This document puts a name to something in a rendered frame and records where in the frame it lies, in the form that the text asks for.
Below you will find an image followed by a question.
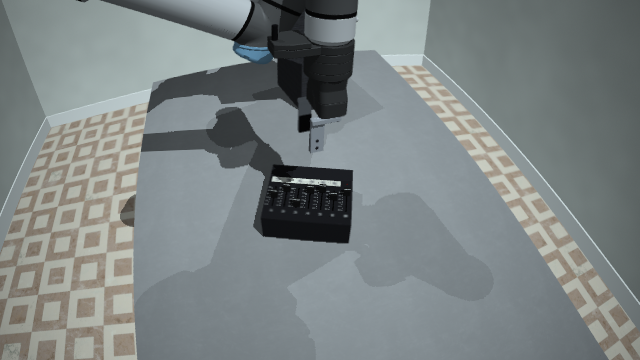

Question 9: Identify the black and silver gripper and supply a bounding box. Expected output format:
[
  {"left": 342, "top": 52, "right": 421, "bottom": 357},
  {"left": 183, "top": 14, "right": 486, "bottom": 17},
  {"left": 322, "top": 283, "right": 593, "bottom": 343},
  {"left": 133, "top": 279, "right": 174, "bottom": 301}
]
[{"left": 267, "top": 12, "right": 358, "bottom": 153}]

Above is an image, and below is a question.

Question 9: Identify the black lighting desk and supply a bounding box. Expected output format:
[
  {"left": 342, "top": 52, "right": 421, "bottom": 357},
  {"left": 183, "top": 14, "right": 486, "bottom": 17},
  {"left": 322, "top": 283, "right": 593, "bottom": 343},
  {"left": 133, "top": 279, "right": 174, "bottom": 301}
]
[{"left": 261, "top": 165, "right": 353, "bottom": 243}]

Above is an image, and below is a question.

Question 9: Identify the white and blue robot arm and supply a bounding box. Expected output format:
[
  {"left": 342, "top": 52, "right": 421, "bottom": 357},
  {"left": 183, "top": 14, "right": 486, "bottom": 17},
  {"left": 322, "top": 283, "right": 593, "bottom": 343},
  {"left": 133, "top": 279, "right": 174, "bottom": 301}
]
[{"left": 101, "top": 0, "right": 358, "bottom": 64}]

